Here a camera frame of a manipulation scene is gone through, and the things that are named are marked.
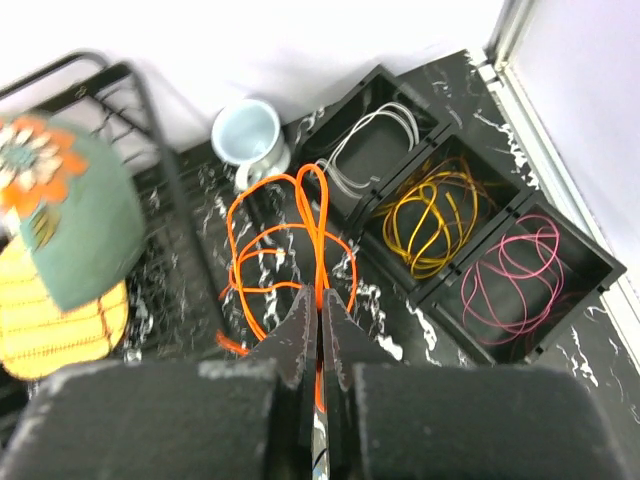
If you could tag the clear plastic cup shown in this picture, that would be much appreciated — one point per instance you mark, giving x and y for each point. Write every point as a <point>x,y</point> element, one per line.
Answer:
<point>249,136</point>

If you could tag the black wire dish rack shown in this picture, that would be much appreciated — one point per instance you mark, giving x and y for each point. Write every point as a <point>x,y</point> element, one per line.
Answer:
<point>175,313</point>

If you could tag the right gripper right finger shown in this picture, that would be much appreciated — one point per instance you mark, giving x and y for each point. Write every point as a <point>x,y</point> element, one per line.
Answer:
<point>387,420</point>

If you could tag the orange woven basket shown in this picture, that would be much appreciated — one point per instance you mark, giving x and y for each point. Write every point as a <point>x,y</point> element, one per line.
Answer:
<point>36,337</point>

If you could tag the black compartment bin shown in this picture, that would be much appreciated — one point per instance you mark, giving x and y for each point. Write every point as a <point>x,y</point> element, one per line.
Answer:
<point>498,267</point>

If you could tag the right aluminium frame post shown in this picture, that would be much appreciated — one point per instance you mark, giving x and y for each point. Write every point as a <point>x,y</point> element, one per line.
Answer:
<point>570,88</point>

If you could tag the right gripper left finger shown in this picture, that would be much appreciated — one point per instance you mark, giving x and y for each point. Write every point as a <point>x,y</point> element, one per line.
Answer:
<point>250,418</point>

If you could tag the cream ceramic bowl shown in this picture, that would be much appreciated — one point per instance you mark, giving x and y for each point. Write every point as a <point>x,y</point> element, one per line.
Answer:
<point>74,204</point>

